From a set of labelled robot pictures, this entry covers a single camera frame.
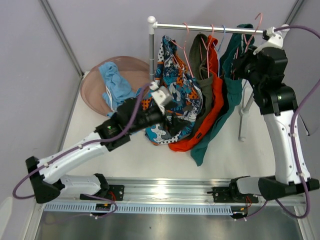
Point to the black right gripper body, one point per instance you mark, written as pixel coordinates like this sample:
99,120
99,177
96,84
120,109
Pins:
246,68

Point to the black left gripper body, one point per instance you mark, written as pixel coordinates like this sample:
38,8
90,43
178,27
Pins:
151,117

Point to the dark teal shorts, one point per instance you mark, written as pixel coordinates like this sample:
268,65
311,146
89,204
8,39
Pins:
229,90

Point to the light blue shorts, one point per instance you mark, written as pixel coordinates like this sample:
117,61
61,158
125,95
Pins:
117,88

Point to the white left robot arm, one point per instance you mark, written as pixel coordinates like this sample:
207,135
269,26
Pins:
49,176

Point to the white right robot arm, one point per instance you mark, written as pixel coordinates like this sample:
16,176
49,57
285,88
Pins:
277,103

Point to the patterned blue orange shorts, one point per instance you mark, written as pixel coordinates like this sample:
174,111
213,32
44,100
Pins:
173,74

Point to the olive green shorts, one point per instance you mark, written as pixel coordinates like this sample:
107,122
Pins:
198,63

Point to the pink translucent plastic basin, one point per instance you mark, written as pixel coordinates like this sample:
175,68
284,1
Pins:
134,70

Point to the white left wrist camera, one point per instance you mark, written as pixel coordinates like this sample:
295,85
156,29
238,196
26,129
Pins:
160,95

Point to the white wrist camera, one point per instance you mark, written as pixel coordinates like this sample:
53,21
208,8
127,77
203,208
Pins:
273,39
160,95

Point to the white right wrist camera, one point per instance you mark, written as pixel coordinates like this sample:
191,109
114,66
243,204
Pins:
273,39

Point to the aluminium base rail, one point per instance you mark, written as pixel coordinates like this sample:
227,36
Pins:
136,190

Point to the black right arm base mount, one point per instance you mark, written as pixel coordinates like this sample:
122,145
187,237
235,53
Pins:
222,194

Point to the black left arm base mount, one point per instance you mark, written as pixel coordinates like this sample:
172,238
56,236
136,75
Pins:
114,193

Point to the grey slotted cable duct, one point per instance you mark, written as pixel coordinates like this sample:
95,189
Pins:
135,208

